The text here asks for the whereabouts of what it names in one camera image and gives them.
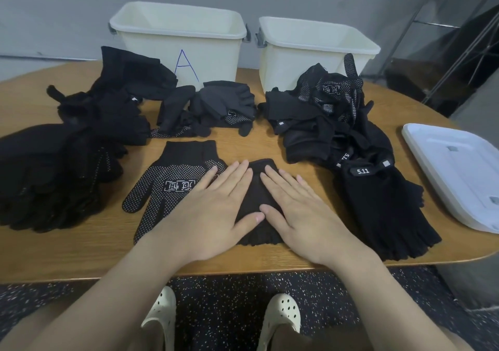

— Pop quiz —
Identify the stack of black gloves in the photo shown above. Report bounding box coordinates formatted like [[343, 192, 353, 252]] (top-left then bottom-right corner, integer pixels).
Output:
[[0, 121, 129, 232]]

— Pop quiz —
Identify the black fingerless glove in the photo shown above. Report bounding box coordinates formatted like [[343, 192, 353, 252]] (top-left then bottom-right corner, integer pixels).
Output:
[[234, 158, 285, 246], [335, 158, 442, 261]]

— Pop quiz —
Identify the grey wall pipe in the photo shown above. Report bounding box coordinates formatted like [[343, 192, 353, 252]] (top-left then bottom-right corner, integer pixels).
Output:
[[0, 54, 114, 63]]

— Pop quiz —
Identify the person's white shoe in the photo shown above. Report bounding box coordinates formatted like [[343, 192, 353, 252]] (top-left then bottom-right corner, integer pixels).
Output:
[[140, 286, 177, 351], [257, 293, 302, 351]]

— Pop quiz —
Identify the person's left forearm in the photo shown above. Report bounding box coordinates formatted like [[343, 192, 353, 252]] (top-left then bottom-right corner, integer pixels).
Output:
[[23, 238, 192, 351]]

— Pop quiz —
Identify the white plastic bin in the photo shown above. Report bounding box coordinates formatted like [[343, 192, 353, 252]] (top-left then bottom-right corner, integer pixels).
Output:
[[256, 16, 382, 92], [109, 1, 251, 90]]

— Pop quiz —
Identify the pile of black gloves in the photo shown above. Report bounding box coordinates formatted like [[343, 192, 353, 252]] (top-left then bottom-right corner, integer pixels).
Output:
[[47, 46, 395, 168], [0, 121, 129, 232]]

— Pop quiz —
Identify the person's left hand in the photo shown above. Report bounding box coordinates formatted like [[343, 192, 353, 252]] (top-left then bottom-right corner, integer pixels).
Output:
[[144, 158, 266, 268]]

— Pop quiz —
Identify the metal rack frame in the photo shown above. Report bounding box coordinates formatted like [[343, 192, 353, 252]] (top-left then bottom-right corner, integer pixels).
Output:
[[382, 0, 499, 122]]

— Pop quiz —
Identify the person's right white shoe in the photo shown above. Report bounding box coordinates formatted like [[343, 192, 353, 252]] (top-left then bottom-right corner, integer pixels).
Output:
[[257, 293, 302, 351]]

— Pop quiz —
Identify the person's left white shoe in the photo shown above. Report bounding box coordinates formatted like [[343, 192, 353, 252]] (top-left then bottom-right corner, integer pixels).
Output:
[[140, 286, 177, 351]]

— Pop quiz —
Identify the person's right hand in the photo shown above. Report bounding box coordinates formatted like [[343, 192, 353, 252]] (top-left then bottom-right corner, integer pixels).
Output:
[[259, 165, 369, 270]]

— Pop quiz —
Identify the person's right forearm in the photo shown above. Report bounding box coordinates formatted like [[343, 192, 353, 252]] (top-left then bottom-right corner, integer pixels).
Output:
[[331, 244, 472, 351]]

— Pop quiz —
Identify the black dotted glove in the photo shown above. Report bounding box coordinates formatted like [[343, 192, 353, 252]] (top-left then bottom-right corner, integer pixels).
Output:
[[0, 121, 129, 232], [122, 140, 227, 242]]

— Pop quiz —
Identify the white flat tray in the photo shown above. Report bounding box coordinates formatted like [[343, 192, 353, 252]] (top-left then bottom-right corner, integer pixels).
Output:
[[401, 123, 499, 233]]

